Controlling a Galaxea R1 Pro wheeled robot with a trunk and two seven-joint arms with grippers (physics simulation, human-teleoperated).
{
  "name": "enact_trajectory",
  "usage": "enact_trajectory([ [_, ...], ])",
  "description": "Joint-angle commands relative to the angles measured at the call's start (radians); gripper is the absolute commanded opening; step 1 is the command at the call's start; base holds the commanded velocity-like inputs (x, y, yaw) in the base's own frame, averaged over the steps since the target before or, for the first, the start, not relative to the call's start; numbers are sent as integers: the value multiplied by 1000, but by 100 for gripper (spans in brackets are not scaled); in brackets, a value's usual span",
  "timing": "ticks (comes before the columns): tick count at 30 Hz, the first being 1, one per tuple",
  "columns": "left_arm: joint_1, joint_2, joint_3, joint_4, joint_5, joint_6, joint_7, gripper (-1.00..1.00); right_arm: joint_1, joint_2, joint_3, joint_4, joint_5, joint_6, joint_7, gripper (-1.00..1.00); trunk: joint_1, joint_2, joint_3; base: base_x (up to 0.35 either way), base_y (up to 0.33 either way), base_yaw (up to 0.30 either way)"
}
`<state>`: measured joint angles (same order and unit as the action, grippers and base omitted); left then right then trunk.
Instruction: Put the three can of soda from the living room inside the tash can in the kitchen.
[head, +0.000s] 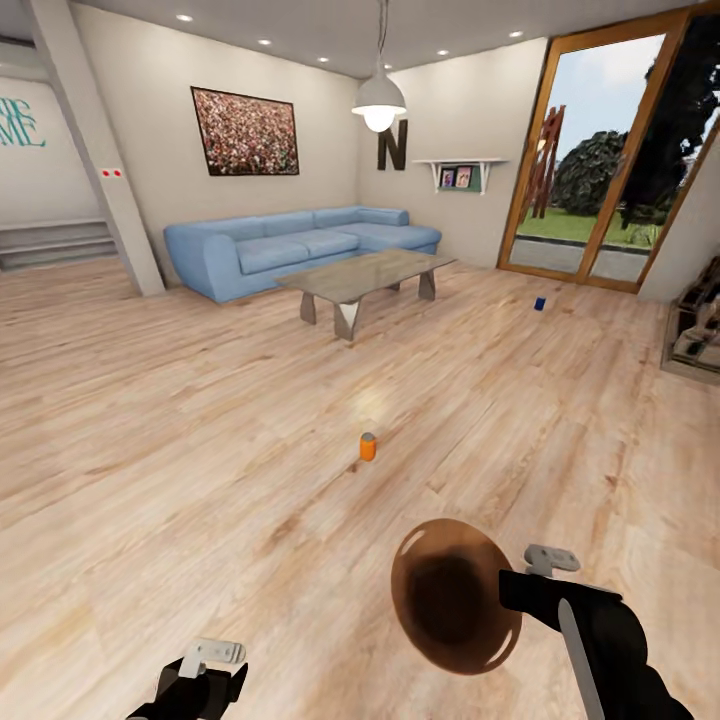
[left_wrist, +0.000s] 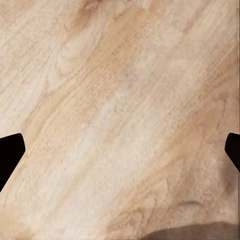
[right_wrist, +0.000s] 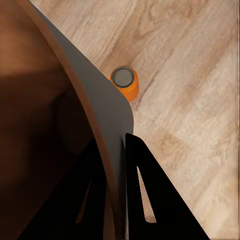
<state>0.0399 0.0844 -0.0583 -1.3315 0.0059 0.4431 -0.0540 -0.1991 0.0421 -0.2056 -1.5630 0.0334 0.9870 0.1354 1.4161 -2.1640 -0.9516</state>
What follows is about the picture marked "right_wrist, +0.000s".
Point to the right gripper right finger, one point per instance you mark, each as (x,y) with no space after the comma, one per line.
(174,219)

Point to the can of soda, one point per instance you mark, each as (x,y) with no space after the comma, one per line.
(126,79)

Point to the trash can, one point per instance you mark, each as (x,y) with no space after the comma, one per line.
(53,102)

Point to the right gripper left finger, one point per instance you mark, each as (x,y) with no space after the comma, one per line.
(56,219)

